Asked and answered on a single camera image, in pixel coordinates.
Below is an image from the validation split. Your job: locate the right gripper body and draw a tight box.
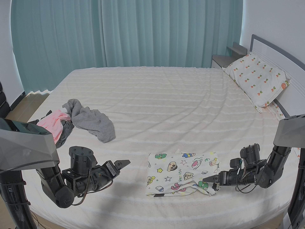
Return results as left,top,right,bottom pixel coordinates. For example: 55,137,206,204
218,170,241,187

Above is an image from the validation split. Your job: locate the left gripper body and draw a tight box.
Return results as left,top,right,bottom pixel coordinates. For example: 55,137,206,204
92,160,122,191

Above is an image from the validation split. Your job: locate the white printed pyjama top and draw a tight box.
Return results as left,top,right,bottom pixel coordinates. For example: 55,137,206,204
145,151,221,197

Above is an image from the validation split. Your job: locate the bed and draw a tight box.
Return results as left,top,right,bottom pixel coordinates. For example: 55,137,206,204
21,34,305,229

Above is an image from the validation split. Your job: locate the dark grey garment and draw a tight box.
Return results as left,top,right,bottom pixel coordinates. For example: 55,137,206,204
36,109,75,149

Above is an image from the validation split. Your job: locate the pink garment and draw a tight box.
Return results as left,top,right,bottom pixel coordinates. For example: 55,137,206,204
37,109,72,145

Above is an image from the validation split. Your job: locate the white printed pillow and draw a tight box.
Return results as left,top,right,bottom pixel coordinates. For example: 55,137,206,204
222,52,291,113

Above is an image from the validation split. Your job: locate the grey bedside table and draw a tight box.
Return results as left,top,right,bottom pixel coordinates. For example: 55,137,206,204
212,42,247,69

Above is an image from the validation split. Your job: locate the black chest of drawers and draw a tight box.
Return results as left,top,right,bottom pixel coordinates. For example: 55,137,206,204
0,81,11,119

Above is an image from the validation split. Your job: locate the blue-green curtain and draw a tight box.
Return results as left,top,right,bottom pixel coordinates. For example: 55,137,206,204
11,0,243,94

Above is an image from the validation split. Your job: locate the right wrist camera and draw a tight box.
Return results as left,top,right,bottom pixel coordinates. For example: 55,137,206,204
229,158,243,170

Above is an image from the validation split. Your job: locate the black cable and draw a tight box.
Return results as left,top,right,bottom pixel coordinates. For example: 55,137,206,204
235,185,258,193
71,173,114,206

